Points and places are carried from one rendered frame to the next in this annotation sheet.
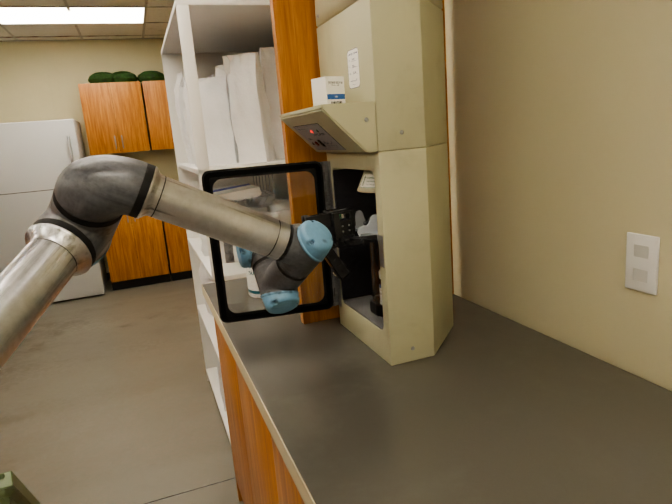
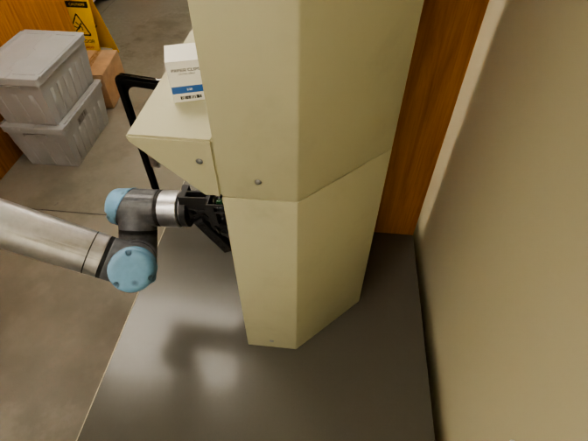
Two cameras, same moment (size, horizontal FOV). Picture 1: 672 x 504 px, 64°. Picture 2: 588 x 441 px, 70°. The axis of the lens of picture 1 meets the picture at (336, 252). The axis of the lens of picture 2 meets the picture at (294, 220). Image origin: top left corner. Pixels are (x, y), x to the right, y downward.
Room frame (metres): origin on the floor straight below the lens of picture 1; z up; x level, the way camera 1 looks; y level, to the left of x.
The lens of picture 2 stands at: (0.76, -0.38, 1.84)
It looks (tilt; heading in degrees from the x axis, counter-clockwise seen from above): 48 degrees down; 26
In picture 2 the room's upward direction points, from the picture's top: straight up
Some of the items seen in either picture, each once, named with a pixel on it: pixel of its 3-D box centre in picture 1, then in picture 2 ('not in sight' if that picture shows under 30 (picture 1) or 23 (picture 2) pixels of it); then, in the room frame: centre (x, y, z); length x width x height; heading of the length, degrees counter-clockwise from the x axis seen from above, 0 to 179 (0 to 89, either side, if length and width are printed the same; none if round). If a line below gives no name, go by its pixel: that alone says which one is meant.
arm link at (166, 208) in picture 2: not in sight; (175, 207); (1.19, 0.09, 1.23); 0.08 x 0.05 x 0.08; 20
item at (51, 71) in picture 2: not in sight; (41, 77); (2.26, 2.08, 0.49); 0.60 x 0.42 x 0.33; 20
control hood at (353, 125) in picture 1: (323, 131); (205, 103); (1.23, 0.00, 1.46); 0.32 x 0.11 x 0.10; 20
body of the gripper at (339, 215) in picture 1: (329, 230); (213, 207); (1.21, 0.01, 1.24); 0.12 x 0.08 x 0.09; 110
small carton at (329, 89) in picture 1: (328, 92); (186, 73); (1.19, -0.01, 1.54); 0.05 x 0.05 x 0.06; 38
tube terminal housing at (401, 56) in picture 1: (399, 182); (314, 174); (1.29, -0.17, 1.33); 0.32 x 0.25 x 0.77; 20
